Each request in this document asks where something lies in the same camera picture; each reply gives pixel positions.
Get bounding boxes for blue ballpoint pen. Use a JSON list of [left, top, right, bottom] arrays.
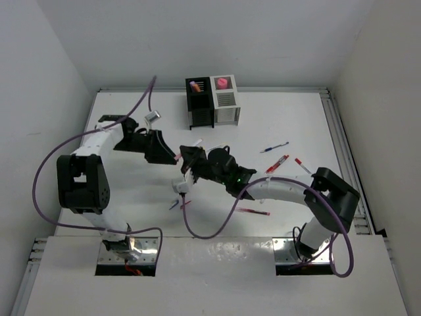
[[259, 142, 289, 153]]

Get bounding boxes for black slotted pen holder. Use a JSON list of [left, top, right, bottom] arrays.
[[185, 77, 214, 130]]

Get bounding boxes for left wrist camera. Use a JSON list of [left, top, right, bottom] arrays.
[[144, 110, 161, 126]]

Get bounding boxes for red retractable pen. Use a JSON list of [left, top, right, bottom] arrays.
[[265, 155, 289, 174]]

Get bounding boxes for thin orange cap marker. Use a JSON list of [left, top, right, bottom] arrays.
[[174, 138, 203, 161]]

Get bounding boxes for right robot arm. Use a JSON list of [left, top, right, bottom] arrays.
[[174, 145, 360, 259]]

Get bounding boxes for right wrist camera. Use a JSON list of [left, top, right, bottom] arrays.
[[171, 170, 194, 194]]

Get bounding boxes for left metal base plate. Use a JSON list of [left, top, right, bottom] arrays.
[[97, 237, 161, 265]]

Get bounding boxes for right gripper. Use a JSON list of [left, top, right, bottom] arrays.
[[180, 144, 228, 185]]

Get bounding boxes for red cap white marker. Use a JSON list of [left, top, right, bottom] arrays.
[[294, 158, 312, 174]]

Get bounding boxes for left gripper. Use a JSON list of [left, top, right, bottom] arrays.
[[112, 128, 178, 164]]

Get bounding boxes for metal base plate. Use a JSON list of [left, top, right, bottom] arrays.
[[97, 237, 161, 265], [272, 237, 330, 265]]

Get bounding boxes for pink purple eraser block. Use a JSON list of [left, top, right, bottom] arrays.
[[215, 77, 230, 90]]

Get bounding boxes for red ink gel pen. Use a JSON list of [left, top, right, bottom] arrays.
[[235, 207, 270, 216]]

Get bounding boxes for yellow cap blue pen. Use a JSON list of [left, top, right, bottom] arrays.
[[209, 143, 227, 150]]

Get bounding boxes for white slotted pen holder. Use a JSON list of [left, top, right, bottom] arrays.
[[210, 74, 241, 125]]

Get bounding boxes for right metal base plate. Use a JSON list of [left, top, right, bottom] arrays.
[[272, 237, 330, 265]]

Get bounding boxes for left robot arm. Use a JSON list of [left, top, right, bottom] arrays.
[[57, 115, 177, 262]]

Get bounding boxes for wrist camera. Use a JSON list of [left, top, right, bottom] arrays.
[[171, 170, 194, 194], [144, 110, 161, 126]]

